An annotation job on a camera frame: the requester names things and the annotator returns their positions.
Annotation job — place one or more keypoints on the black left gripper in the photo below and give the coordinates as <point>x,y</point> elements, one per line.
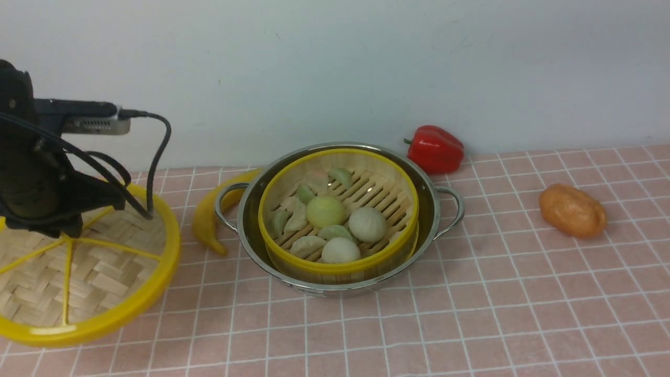
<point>41,190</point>

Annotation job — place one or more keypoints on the yellow woven steamer lid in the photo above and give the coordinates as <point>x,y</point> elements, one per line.
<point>60,292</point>

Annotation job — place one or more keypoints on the yellow bamboo steamer basket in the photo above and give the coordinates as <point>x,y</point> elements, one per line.
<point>378,182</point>

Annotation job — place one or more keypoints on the stainless steel pot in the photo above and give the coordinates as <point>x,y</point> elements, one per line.
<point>440,209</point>

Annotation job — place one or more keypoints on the yellow toy banana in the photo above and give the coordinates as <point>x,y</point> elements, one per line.
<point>205,219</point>

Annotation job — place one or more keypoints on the green toy dumpling left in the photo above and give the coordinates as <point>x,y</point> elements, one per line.
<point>278,220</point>

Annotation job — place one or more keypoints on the green toy dumpling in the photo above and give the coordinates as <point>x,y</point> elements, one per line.
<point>335,231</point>
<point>304,194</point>
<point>278,220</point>
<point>343,176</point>

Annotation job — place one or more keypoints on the white toy dumpling left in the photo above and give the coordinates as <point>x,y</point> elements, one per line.
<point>298,219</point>

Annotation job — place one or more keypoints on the white toy dumpling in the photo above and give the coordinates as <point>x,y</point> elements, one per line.
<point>306,246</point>
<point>298,219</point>

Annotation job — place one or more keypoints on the green toy dumpling middle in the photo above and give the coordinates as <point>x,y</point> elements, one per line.
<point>304,194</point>

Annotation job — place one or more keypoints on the white toy dumpling front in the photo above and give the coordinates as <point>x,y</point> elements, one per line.
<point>306,246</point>

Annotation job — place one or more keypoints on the pink toy dumpling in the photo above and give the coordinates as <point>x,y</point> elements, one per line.
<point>317,181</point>

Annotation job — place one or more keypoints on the yellow-green toy bun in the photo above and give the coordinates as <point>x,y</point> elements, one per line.
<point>323,211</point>

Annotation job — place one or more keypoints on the green toy dumpling centre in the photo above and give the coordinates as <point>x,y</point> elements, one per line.
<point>335,231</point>

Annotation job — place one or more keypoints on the green toy dumpling back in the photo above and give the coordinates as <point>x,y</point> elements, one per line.
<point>343,176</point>

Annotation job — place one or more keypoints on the white toy bun front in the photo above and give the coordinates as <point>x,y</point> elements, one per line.
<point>340,250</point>

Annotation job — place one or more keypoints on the white toy bun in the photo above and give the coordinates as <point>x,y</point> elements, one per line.
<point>368,224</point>
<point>340,250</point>

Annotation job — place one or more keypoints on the white toy bun right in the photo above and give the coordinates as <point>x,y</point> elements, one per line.
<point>368,224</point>

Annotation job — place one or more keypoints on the red toy bell pepper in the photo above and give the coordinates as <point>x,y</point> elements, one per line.
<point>435,150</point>

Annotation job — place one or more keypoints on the pink checkered tablecloth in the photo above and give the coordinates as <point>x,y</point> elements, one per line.
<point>504,294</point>

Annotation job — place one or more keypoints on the orange toy potato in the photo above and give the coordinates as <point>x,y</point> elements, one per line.
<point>572,211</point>

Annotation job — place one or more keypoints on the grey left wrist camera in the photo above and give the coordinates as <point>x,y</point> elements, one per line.
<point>61,116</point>

